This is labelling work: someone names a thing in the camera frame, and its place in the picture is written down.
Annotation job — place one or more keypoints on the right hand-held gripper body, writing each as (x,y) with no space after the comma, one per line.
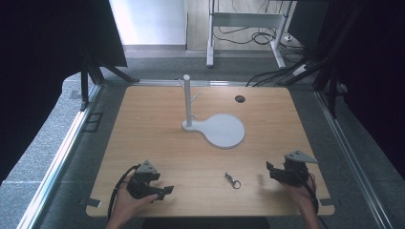
(294,175)

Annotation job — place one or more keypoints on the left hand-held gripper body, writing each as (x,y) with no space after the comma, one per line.
(141,186)

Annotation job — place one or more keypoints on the white peg stand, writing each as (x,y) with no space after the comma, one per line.
(223,130)

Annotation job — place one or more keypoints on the person's right hand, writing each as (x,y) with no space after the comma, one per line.
(302,195)

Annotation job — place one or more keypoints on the person's left hand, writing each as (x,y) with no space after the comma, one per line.
(127,203)

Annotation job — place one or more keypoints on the person's dark clothing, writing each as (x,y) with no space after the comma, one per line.
(207,223)

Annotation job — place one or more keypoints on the round black table grommet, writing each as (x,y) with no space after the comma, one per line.
(240,99)

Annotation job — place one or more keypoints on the black metal stand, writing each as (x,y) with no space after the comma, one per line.
(84,86)
(332,92)

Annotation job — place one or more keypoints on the white power strip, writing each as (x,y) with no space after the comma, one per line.
(300,70)

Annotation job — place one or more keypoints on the black curtain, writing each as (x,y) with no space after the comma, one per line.
(38,63)
(372,79)

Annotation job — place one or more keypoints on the aluminium rail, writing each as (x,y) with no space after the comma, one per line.
(59,159)
(353,156)

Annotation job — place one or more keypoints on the black rectangular floor frame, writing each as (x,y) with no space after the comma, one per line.
(93,122)

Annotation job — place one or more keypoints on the white desk frame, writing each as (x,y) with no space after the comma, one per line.
(245,19)

